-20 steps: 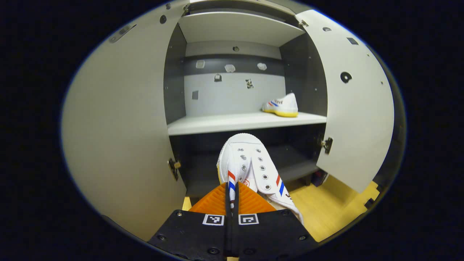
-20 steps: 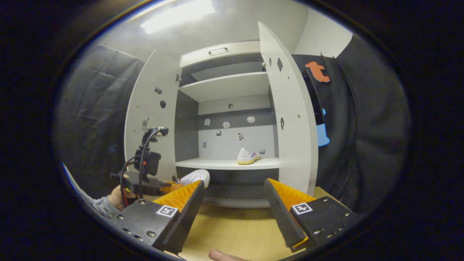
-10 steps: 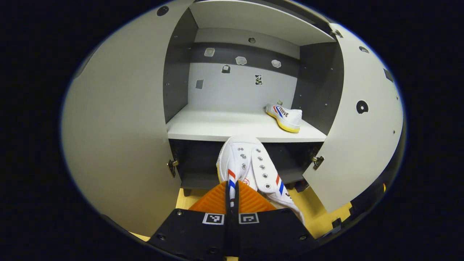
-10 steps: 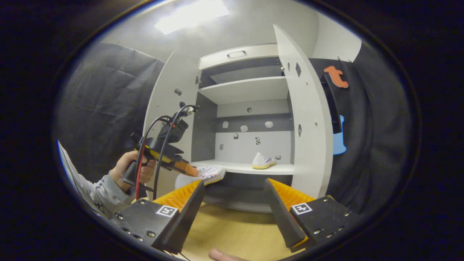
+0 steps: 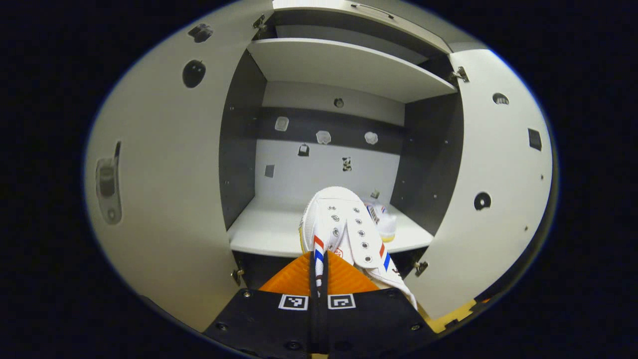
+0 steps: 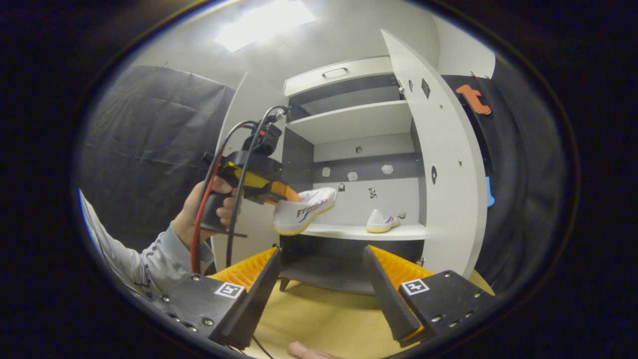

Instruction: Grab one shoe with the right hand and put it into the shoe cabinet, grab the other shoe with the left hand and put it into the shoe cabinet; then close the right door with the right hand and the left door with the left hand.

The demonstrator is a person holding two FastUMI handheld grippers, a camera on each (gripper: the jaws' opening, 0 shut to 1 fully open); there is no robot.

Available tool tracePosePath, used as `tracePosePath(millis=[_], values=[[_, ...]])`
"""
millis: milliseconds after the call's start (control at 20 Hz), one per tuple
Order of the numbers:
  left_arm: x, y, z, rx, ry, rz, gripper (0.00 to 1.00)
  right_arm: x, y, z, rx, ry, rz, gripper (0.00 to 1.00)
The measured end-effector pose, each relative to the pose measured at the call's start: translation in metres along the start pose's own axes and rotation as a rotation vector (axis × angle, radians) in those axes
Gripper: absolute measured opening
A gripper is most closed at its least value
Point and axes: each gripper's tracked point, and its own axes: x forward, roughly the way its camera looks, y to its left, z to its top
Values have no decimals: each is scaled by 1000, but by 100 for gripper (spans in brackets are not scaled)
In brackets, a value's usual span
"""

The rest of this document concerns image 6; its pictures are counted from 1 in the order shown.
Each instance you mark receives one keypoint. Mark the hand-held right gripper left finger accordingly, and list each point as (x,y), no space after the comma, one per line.
(259,304)

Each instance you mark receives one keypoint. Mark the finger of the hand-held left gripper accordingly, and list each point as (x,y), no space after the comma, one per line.
(286,192)

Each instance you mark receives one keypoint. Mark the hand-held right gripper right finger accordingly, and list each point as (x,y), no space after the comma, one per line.
(386,299)

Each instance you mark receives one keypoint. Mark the white sneaker shoe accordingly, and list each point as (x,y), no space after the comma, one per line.
(299,217)
(379,222)

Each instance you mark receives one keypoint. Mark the white shoe cabinet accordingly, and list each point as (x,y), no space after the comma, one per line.
(359,119)

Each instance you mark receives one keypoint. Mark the black backdrop cloth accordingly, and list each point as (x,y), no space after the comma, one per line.
(149,124)

